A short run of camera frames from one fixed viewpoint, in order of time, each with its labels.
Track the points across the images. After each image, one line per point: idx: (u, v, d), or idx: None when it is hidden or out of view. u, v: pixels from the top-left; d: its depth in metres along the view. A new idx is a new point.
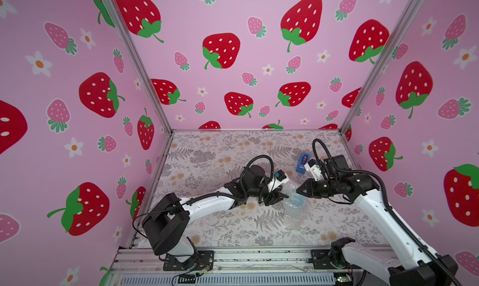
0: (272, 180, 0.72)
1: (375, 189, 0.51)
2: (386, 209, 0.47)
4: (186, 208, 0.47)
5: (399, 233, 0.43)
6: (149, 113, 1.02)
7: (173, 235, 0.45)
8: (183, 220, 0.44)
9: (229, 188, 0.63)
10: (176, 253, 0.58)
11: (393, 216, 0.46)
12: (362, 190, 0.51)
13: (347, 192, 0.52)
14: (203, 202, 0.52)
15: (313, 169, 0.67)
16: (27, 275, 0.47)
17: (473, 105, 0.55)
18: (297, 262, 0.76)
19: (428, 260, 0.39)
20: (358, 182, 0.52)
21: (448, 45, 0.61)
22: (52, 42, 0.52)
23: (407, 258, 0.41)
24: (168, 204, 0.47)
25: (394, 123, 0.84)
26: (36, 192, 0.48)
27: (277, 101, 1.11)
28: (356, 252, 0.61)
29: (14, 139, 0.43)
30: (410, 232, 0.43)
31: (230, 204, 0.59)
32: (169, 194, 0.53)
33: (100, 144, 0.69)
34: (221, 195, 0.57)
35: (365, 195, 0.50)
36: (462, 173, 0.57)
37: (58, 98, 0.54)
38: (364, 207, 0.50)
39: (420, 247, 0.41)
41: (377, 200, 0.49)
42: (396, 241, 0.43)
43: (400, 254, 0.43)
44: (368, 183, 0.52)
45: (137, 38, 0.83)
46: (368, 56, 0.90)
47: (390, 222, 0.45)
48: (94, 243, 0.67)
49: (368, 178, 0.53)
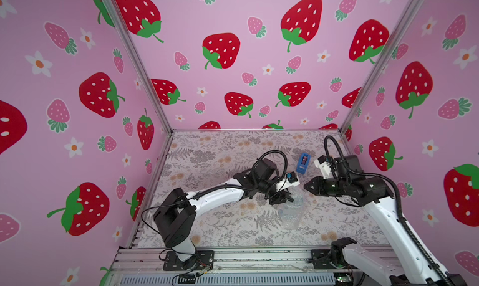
0: (283, 180, 0.71)
1: (389, 197, 0.47)
2: (398, 222, 0.44)
4: (194, 203, 0.47)
5: (410, 247, 0.41)
6: (149, 113, 1.02)
7: (182, 229, 0.45)
8: (190, 215, 0.44)
9: (239, 179, 0.61)
10: (181, 250, 0.58)
11: (405, 229, 0.43)
12: (375, 197, 0.47)
13: (358, 197, 0.49)
14: (211, 195, 0.51)
15: (323, 166, 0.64)
16: (29, 275, 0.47)
17: (472, 105, 0.55)
18: (297, 262, 0.76)
19: (437, 277, 0.38)
20: (372, 187, 0.49)
21: (448, 45, 0.61)
22: (52, 42, 0.52)
23: (415, 273, 0.40)
24: (175, 198, 0.47)
25: (394, 123, 0.84)
26: (35, 191, 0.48)
27: (277, 101, 1.11)
28: (359, 257, 0.59)
29: (14, 139, 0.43)
30: (421, 247, 0.41)
31: (239, 195, 0.58)
32: (178, 189, 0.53)
33: (100, 144, 0.69)
34: (229, 188, 0.56)
35: (377, 203, 0.47)
36: (462, 173, 0.57)
37: (58, 97, 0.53)
38: (375, 215, 0.47)
39: (430, 263, 0.39)
41: (390, 209, 0.46)
42: (405, 253, 0.42)
43: (405, 265, 0.42)
44: (382, 189, 0.49)
45: (137, 38, 0.83)
46: (368, 56, 0.90)
47: (401, 234, 0.43)
48: (94, 244, 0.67)
49: (382, 183, 0.50)
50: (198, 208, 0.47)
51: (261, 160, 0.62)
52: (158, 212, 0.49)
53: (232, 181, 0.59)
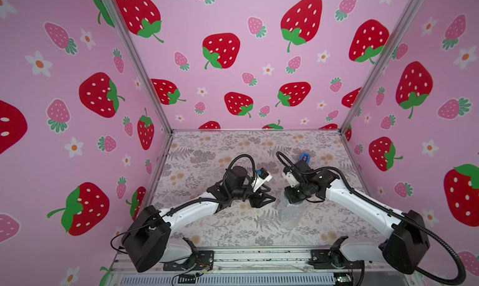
0: (256, 179, 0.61)
1: (337, 179, 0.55)
2: (351, 193, 0.52)
4: (168, 220, 0.46)
5: (368, 208, 0.48)
6: (149, 113, 1.02)
7: (156, 249, 0.43)
8: (164, 232, 0.42)
9: (212, 192, 0.62)
10: (173, 258, 0.58)
11: (357, 195, 0.51)
12: (327, 183, 0.57)
13: (316, 190, 0.57)
14: (186, 210, 0.51)
15: (289, 177, 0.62)
16: (28, 275, 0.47)
17: (472, 105, 0.55)
18: (297, 262, 0.76)
19: (398, 220, 0.44)
20: (322, 178, 0.59)
21: (448, 45, 0.61)
22: (52, 42, 0.52)
23: (383, 227, 0.44)
24: (146, 217, 0.45)
25: (394, 123, 0.84)
26: (36, 191, 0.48)
27: (277, 101, 1.11)
28: (352, 246, 0.61)
29: (14, 139, 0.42)
30: (377, 204, 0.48)
31: (214, 209, 0.59)
32: (148, 207, 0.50)
33: (100, 144, 0.69)
34: (204, 201, 0.56)
35: (330, 187, 0.55)
36: (461, 173, 0.57)
37: (58, 98, 0.54)
38: (333, 197, 0.54)
39: (387, 212, 0.46)
41: (341, 187, 0.54)
42: (370, 215, 0.47)
43: (378, 227, 0.46)
44: (329, 177, 0.58)
45: (137, 38, 0.83)
46: (368, 56, 0.90)
47: (357, 201, 0.50)
48: (94, 244, 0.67)
49: (329, 173, 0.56)
50: (172, 225, 0.45)
51: (229, 169, 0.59)
52: (128, 234, 0.45)
53: (206, 195, 0.59)
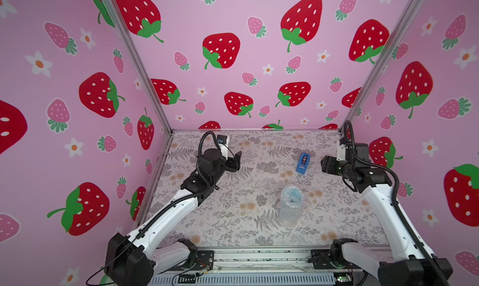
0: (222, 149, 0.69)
1: (387, 184, 0.50)
2: (391, 204, 0.47)
4: (139, 243, 0.42)
5: (398, 227, 0.43)
6: (149, 113, 1.02)
7: (139, 273, 0.40)
8: (139, 259, 0.39)
9: (188, 186, 0.56)
10: (173, 265, 0.59)
11: (396, 210, 0.45)
12: (372, 182, 0.51)
13: (357, 181, 0.53)
14: (158, 224, 0.45)
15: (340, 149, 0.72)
16: (28, 275, 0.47)
17: (473, 105, 0.55)
18: (297, 262, 0.76)
19: (420, 256, 0.39)
20: (372, 175, 0.52)
21: (448, 45, 0.61)
22: (52, 42, 0.52)
23: (400, 251, 0.42)
24: (117, 246, 0.41)
25: (394, 123, 0.84)
26: (35, 191, 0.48)
27: (277, 101, 1.11)
28: (353, 250, 0.61)
29: (14, 139, 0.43)
30: (410, 228, 0.43)
31: (194, 203, 0.53)
32: (117, 233, 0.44)
33: (100, 144, 0.69)
34: (178, 204, 0.51)
35: (373, 187, 0.50)
36: (461, 173, 0.57)
37: (58, 97, 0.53)
38: (370, 199, 0.50)
39: (415, 243, 0.41)
41: (385, 194, 0.48)
42: (394, 233, 0.44)
43: (393, 246, 0.44)
44: (380, 177, 0.52)
45: (137, 38, 0.83)
46: (368, 56, 0.90)
47: (391, 214, 0.45)
48: (94, 245, 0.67)
49: (382, 173, 0.52)
50: (146, 246, 0.41)
51: (200, 157, 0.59)
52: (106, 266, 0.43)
53: (181, 193, 0.53)
